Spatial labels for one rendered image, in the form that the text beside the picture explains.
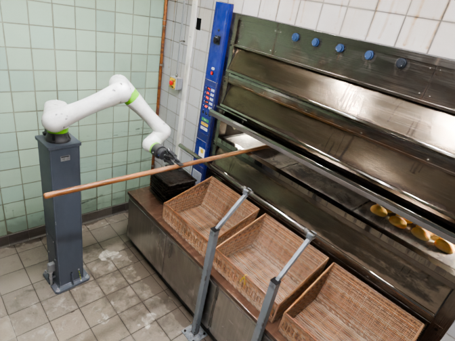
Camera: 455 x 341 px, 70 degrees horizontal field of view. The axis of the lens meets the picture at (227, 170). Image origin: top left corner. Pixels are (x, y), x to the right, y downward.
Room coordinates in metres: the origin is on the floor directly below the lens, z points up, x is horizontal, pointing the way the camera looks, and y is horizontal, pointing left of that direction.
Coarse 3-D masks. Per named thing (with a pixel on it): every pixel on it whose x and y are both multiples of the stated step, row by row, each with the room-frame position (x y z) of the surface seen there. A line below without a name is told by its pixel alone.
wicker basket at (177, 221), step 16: (192, 192) 2.27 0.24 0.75; (208, 192) 2.37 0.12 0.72; (224, 192) 2.29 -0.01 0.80; (176, 208) 2.16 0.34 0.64; (192, 208) 2.28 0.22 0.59; (208, 208) 2.31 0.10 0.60; (224, 208) 2.22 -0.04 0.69; (240, 208) 2.14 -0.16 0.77; (256, 208) 2.07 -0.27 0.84; (176, 224) 2.03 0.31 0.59; (192, 224) 2.07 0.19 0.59; (208, 224) 2.11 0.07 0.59; (224, 224) 2.15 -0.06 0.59; (240, 224) 1.93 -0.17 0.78; (192, 240) 1.83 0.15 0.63; (208, 240) 1.74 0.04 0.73; (224, 240) 1.82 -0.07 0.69
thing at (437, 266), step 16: (224, 144) 2.42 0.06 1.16; (256, 160) 2.19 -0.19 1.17; (288, 176) 2.02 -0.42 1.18; (304, 192) 1.89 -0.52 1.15; (336, 208) 1.73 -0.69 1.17; (368, 224) 1.60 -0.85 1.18; (384, 240) 1.52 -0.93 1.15; (400, 240) 1.50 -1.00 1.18; (416, 256) 1.40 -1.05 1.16; (432, 256) 1.41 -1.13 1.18; (448, 272) 1.30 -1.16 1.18
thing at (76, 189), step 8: (232, 152) 2.17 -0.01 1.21; (240, 152) 2.22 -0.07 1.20; (192, 160) 1.92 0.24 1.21; (200, 160) 1.95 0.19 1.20; (208, 160) 1.99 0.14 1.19; (160, 168) 1.73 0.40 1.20; (168, 168) 1.76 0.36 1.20; (176, 168) 1.80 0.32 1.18; (128, 176) 1.57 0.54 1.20; (136, 176) 1.60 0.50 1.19; (144, 176) 1.64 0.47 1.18; (88, 184) 1.41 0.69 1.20; (96, 184) 1.43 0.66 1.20; (104, 184) 1.46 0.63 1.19; (48, 192) 1.28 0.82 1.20; (56, 192) 1.29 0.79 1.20; (64, 192) 1.32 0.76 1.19; (72, 192) 1.35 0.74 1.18
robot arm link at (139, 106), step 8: (136, 104) 2.00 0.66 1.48; (144, 104) 2.05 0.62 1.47; (136, 112) 2.03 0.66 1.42; (144, 112) 2.03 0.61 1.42; (152, 112) 2.08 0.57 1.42; (144, 120) 2.06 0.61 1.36; (152, 120) 2.06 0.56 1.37; (160, 120) 2.11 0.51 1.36; (152, 128) 2.08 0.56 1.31; (160, 128) 2.08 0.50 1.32; (168, 128) 2.12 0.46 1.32; (160, 136) 2.07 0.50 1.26; (168, 136) 2.11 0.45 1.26
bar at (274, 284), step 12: (180, 144) 2.21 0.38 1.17; (216, 168) 1.93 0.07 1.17; (228, 180) 1.84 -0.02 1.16; (252, 192) 1.71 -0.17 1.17; (264, 204) 1.63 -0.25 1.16; (228, 216) 1.64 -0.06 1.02; (288, 216) 1.53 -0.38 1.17; (216, 228) 1.59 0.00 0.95; (300, 228) 1.45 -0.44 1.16; (216, 240) 1.58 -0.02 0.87; (312, 240) 1.39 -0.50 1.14; (300, 252) 1.36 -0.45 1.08; (204, 264) 1.57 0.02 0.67; (288, 264) 1.32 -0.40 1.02; (204, 276) 1.56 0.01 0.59; (204, 288) 1.56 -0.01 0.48; (276, 288) 1.24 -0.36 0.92; (204, 300) 1.58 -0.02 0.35; (264, 300) 1.25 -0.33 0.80; (264, 312) 1.24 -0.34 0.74; (192, 324) 1.58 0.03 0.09; (264, 324) 1.24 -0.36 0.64; (192, 336) 1.55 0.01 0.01; (204, 336) 1.57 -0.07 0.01
